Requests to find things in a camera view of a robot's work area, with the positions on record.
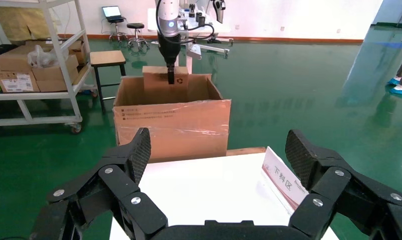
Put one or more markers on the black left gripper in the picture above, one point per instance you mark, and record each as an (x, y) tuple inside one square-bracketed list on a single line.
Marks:
[(169, 46)]

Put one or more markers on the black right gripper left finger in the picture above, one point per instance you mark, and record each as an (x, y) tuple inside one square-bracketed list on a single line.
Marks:
[(114, 192)]

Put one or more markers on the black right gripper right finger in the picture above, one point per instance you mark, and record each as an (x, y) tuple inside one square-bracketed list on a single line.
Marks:
[(346, 198)]

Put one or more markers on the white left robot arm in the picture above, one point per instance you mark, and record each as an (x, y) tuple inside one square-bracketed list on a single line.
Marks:
[(169, 13)]

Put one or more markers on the large open cardboard box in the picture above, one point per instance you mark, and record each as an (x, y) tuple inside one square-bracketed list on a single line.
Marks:
[(174, 132)]

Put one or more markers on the plain brown cardboard box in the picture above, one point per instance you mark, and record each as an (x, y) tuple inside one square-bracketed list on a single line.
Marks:
[(76, 53), (55, 86), (12, 59), (55, 73)]

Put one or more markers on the cardboard box with shipping label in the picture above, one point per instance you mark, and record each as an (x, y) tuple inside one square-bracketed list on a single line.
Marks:
[(15, 82)]

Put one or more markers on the white stand tube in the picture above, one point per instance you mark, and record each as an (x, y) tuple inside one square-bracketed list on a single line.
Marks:
[(194, 51)]

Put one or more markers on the black swivel stool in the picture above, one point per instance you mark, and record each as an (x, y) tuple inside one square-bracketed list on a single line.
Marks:
[(116, 21), (136, 26)]

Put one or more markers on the small black device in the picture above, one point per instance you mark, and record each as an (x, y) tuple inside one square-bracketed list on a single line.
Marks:
[(201, 20), (191, 10)]

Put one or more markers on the wooden stool with black legs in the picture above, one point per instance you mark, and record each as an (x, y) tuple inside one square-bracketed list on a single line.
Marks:
[(106, 58)]

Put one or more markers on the white table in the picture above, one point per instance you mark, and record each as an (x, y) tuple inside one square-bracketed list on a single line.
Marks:
[(220, 29)]

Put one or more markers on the clear acrylic sign with label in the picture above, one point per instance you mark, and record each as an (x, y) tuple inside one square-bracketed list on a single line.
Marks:
[(280, 175)]

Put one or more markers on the grey and black hanging device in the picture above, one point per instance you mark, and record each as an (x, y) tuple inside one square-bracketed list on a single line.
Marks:
[(219, 8)]

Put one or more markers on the open laptop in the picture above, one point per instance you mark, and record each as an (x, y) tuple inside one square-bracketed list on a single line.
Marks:
[(111, 11)]

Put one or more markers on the wooden board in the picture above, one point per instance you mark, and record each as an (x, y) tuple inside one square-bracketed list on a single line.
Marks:
[(247, 151)]

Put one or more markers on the white metal shelving rack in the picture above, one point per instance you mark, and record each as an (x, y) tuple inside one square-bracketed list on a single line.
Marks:
[(32, 120)]

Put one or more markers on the clear plastic bag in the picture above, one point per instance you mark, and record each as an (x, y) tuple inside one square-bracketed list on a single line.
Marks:
[(42, 58)]

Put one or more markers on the brown paper sheet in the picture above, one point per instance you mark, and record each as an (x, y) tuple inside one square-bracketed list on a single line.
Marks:
[(18, 23)]

